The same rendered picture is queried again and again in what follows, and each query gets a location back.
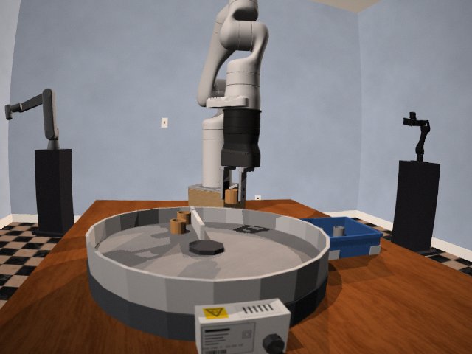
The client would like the bronze bushing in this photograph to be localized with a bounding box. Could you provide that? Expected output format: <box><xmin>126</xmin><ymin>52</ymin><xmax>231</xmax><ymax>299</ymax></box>
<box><xmin>170</xmin><ymin>218</ymin><xmax>186</xmax><ymax>235</ymax></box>
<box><xmin>177</xmin><ymin>211</ymin><xmax>191</xmax><ymax>225</ymax></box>
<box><xmin>225</xmin><ymin>189</ymin><xmax>241</xmax><ymax>204</ymax></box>

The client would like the blue crate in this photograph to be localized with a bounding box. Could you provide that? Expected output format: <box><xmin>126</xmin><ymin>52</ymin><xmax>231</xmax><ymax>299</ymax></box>
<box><xmin>299</xmin><ymin>216</ymin><xmax>384</xmax><ymax>260</ymax></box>

